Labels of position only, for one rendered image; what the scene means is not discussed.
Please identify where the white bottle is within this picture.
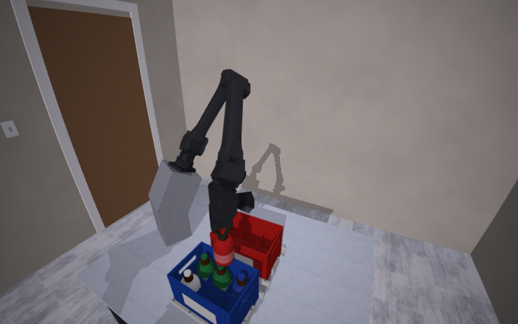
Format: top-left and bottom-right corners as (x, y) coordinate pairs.
(181, 269), (201, 292)

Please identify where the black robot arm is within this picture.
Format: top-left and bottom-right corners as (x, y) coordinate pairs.
(168, 69), (254, 221)

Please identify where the red bottle with pink label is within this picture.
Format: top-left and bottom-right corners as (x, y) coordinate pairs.
(213, 228), (235, 266)

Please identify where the red plastic crate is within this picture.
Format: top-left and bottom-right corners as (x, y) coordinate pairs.
(228, 211), (283, 280)

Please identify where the blue plastic crate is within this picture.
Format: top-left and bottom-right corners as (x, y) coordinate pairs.
(167, 242), (259, 324)

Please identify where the green bottle with pale green label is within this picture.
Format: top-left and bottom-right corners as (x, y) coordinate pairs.
(197, 253), (215, 280)
(212, 265), (232, 291)

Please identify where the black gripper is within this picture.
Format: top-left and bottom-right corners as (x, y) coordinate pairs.
(208, 202), (233, 239)

